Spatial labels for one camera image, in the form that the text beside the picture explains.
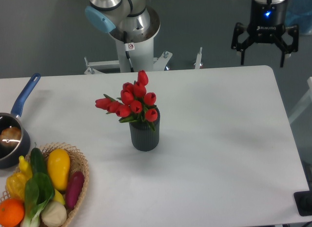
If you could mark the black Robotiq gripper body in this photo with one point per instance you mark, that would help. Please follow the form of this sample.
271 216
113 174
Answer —
267 22

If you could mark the red tulip bouquet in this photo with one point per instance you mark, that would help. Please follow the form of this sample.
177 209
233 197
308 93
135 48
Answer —
135 104

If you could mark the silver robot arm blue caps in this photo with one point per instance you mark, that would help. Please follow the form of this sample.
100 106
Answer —
134 24

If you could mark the dark grey ribbed vase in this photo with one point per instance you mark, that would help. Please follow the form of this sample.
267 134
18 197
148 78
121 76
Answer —
145 135

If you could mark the blue translucent container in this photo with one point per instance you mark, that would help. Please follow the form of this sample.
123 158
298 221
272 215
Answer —
300 12

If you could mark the black device at table edge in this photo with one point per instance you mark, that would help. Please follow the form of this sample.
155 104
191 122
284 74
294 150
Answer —
303 200

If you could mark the yellow squash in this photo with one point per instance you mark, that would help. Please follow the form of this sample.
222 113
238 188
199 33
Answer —
58 166

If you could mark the purple eggplant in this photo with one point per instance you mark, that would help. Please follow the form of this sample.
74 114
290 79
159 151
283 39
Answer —
74 189

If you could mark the dark green cucumber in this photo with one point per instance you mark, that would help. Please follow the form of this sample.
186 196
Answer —
37 161

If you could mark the browned bun in saucepan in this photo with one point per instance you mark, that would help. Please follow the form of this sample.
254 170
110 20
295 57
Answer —
10 137

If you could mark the small yellow pepper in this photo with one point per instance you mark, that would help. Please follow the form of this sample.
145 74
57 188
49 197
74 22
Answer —
25 167

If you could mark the green bok choy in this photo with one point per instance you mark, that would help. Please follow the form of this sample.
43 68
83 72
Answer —
38 192

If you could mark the beige garlic bulb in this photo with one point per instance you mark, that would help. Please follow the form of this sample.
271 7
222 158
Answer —
54 214

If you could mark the yellow bell pepper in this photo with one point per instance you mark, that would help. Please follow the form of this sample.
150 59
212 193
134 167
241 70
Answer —
15 185

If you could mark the orange fruit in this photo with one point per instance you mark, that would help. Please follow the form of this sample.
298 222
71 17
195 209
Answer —
11 212

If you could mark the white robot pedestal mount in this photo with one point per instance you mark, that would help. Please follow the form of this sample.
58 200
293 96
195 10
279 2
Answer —
132 57

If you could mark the blue handled saucepan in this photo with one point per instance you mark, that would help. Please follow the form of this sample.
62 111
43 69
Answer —
10 156

